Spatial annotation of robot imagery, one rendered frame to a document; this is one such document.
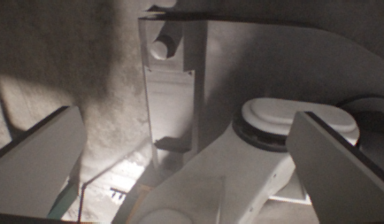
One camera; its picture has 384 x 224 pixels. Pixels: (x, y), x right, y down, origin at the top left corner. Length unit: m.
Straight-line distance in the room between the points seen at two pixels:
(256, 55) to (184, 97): 0.19
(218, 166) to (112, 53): 0.58
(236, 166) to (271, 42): 0.27
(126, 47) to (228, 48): 0.39
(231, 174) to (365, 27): 0.56
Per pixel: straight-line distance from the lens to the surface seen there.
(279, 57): 0.47
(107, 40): 0.76
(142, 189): 1.17
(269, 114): 0.36
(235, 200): 0.27
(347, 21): 0.68
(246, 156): 0.33
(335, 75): 0.52
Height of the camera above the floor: 0.61
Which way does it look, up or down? 56 degrees down
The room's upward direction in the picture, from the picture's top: 158 degrees counter-clockwise
